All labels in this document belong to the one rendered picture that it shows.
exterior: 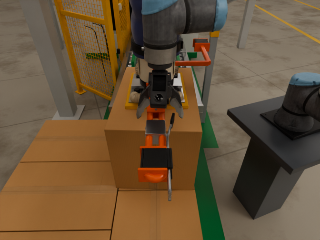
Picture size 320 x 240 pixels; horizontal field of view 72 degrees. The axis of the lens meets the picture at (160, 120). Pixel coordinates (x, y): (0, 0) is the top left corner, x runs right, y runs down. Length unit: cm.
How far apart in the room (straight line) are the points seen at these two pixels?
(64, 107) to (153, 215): 183
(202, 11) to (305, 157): 88
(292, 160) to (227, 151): 108
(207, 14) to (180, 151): 58
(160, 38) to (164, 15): 5
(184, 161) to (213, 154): 115
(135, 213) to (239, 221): 90
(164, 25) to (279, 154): 86
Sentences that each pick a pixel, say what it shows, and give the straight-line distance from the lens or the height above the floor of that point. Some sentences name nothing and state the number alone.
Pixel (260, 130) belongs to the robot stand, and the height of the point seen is 75.
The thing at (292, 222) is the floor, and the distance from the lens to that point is 195.
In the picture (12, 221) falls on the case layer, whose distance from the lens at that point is 129.
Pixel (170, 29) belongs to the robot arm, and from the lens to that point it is 59.
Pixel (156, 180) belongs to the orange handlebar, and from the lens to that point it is 56.
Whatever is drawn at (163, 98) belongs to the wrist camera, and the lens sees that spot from 59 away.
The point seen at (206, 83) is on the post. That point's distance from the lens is 221.
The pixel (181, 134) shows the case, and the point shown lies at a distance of 90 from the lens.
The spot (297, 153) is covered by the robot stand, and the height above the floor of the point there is 75.
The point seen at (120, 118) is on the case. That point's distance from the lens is 97.
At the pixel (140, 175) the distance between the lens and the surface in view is 57.
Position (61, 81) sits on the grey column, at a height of 46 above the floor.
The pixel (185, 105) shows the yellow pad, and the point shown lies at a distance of 101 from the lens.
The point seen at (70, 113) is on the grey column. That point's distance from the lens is 267.
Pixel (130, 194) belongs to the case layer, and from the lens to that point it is 118.
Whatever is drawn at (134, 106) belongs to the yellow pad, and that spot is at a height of 96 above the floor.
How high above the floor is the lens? 153
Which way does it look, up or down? 38 degrees down
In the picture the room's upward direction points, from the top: straight up
